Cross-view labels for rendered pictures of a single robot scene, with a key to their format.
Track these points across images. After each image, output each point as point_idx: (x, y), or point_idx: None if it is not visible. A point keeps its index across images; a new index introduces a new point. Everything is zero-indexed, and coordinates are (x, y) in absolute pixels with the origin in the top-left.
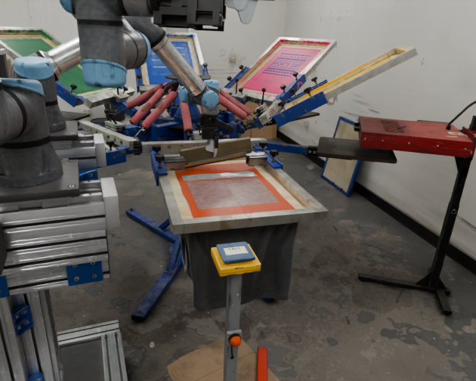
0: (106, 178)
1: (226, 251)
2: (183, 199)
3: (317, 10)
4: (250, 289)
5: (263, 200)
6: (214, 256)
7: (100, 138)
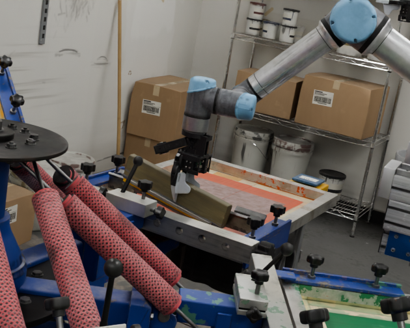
0: None
1: (315, 180)
2: (286, 214)
3: None
4: (222, 276)
5: (210, 183)
6: (322, 189)
7: (392, 163)
